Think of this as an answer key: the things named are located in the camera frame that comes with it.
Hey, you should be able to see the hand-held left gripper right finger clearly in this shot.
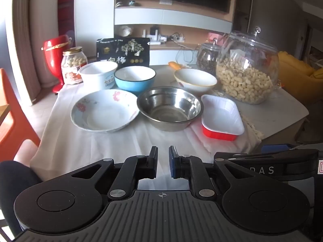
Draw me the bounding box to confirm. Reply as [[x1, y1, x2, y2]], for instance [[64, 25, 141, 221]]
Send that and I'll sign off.
[[169, 145, 255, 200]]

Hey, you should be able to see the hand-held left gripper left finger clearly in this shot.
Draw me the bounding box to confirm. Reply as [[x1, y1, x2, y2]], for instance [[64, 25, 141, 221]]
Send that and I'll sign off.
[[72, 146, 158, 200]]

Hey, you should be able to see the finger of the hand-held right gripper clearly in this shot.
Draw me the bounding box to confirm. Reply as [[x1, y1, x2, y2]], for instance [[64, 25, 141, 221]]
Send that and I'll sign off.
[[228, 144, 294, 162]]

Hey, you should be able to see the stainless steel bowl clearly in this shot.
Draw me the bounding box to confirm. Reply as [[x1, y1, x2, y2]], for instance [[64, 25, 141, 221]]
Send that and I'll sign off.
[[136, 86, 204, 132]]

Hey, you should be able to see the red white rectangular tray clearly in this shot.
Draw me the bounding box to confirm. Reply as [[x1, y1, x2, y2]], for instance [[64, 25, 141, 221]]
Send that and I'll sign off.
[[201, 94, 245, 141]]

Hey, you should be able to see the floral white plate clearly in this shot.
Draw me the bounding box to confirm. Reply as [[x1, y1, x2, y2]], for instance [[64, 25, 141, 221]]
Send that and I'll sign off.
[[70, 89, 140, 132]]

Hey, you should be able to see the cream ceramic bowl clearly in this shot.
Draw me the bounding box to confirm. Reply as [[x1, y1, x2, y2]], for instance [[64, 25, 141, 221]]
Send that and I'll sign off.
[[174, 68, 218, 94]]

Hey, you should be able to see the blue enamel bowl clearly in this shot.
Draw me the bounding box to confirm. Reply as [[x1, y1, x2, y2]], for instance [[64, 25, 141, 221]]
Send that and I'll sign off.
[[114, 66, 156, 93]]

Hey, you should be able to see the white plastic bowl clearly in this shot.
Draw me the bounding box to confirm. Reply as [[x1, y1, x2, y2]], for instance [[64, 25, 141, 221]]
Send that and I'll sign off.
[[78, 61, 119, 91]]

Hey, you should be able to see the white tablecloth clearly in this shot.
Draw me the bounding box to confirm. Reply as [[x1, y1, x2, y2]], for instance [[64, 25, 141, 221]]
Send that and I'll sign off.
[[30, 64, 263, 172]]

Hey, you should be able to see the yellow sofa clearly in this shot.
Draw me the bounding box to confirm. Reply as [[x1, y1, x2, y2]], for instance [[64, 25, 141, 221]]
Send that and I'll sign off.
[[277, 51, 323, 107]]

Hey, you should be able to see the large glass peanut jar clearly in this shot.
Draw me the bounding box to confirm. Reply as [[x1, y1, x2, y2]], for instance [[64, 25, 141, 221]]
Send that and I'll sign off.
[[215, 26, 280, 105]]

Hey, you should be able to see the small glass seed jar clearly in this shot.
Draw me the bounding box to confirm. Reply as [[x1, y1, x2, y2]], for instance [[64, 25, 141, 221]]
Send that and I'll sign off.
[[196, 39, 220, 75]]

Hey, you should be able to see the black snack bag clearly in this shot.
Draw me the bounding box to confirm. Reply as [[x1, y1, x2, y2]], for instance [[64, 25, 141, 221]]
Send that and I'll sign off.
[[96, 38, 151, 68]]

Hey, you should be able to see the pink box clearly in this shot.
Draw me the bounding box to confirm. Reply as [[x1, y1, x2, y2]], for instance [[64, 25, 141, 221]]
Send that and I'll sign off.
[[208, 31, 225, 44]]

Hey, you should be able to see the plastic jar of coated peanuts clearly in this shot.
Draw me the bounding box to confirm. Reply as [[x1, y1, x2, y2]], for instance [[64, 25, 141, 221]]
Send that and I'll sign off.
[[61, 46, 88, 85]]

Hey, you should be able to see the white router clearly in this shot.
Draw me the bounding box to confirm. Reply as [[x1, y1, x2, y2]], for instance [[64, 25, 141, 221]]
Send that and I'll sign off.
[[142, 26, 162, 46]]

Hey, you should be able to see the shell ornament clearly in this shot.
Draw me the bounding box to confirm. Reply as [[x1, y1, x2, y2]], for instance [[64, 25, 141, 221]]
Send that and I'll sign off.
[[118, 25, 133, 37]]

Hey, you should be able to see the person's leg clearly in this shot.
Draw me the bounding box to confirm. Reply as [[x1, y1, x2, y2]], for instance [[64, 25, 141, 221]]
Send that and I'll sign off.
[[0, 160, 44, 234]]

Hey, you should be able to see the red vase-shaped bin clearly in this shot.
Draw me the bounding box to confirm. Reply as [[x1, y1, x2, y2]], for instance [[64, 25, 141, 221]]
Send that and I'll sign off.
[[41, 34, 72, 93]]

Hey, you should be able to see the white wooden TV cabinet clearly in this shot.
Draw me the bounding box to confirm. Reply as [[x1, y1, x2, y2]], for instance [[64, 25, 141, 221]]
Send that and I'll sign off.
[[113, 0, 234, 66]]

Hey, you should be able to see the orange plastic chair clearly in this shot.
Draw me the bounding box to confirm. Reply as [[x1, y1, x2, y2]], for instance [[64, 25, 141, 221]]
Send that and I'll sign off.
[[0, 68, 41, 155]]

